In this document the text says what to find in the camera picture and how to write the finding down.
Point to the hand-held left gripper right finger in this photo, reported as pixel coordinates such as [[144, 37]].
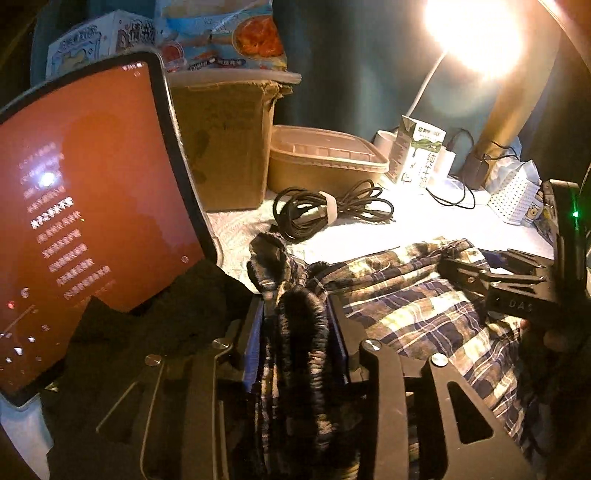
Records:
[[339, 341]]

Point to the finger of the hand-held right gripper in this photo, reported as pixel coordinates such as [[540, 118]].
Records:
[[517, 258], [466, 274]]

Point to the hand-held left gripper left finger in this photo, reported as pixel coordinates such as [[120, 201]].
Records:
[[253, 341]]

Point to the plaid flannel shirt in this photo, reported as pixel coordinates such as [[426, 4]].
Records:
[[415, 314]]

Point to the person's right hand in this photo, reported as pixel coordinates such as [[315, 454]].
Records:
[[551, 341]]

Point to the white cartoon mug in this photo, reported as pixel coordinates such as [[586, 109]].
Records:
[[533, 212]]

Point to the white perforated basket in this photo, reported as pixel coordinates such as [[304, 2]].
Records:
[[510, 198]]

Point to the black cloth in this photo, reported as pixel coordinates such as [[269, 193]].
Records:
[[175, 323]]

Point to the black power adapter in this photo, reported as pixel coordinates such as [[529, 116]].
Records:
[[475, 170]]

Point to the white charger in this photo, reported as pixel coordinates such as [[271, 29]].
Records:
[[445, 161]]

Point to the green white milk carton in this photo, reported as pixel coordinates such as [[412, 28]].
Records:
[[415, 157]]

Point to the yellow curtain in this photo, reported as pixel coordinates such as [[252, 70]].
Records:
[[521, 106]]

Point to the small white cup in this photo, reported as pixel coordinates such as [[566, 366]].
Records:
[[383, 145]]

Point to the brown takeaway container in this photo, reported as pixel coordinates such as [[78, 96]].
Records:
[[323, 166]]

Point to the cardboard box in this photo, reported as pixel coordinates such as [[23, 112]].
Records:
[[221, 147]]

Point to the tablet with red screen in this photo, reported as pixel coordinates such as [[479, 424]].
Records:
[[92, 207]]

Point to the white desk lamp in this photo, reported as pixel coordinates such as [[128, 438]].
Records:
[[471, 27]]

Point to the printed snack bag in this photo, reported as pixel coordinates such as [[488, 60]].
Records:
[[221, 37]]

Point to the printed blue white carton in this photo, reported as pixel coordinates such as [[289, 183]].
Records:
[[92, 41]]

